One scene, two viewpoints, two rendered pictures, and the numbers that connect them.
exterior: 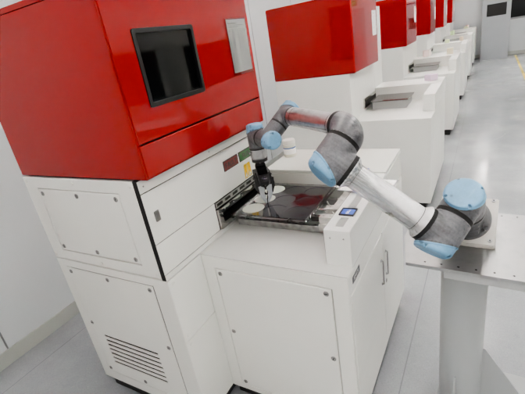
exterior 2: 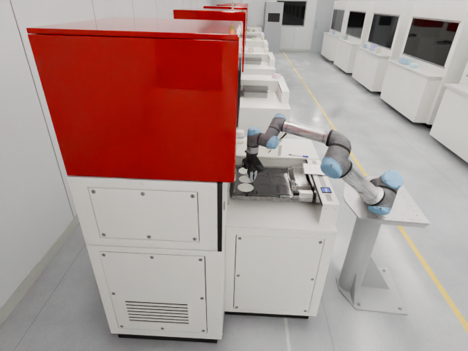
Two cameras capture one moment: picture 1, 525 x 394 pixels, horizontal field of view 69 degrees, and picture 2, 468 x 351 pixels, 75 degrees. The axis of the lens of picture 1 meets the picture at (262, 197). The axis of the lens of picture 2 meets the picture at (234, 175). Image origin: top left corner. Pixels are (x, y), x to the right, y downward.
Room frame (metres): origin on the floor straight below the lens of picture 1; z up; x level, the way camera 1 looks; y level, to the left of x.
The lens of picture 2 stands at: (0.21, 0.95, 1.92)
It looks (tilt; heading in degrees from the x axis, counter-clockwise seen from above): 30 degrees down; 329
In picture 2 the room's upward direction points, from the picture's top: 2 degrees clockwise
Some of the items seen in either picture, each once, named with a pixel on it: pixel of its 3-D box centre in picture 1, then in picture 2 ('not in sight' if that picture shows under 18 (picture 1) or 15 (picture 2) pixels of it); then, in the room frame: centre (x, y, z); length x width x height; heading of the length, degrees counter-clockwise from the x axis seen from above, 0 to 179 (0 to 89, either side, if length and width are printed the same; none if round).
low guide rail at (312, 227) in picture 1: (287, 225); (271, 198); (1.47, -0.09, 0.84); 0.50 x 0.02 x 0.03; 58
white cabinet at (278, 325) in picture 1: (323, 282); (271, 230); (1.62, -0.23, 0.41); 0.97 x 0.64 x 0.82; 148
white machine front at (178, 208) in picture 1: (216, 189); (226, 176); (1.56, 0.19, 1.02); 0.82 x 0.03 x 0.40; 148
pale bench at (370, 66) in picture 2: not in sight; (389, 47); (5.41, -6.60, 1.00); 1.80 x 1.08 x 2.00; 148
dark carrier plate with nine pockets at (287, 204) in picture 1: (284, 200); (262, 180); (1.61, -0.10, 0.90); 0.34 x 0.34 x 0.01; 58
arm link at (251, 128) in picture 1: (255, 136); (253, 136); (1.61, -0.02, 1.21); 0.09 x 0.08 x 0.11; 26
